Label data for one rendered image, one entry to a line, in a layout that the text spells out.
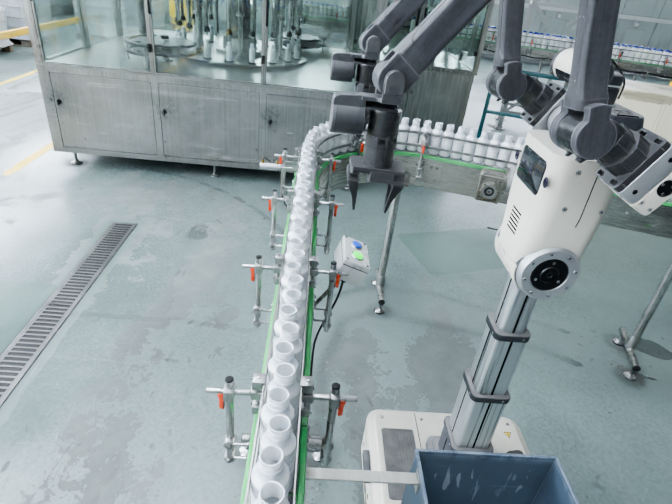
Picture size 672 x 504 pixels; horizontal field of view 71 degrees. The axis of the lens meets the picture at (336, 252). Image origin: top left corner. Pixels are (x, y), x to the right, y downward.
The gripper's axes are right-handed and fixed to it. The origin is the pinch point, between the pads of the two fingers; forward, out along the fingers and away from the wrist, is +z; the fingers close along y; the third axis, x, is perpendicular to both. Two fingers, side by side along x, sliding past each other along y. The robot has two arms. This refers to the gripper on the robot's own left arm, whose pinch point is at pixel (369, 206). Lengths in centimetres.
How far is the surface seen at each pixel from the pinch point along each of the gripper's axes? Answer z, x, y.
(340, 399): 32.5, -20.7, -2.1
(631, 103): 26, 329, 256
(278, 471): 26, -42, -13
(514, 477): 52, -21, 39
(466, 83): 58, 522, 166
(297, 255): 25.5, 20.6, -13.7
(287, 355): 24.5, -18.2, -13.3
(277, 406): 25.1, -30.2, -14.0
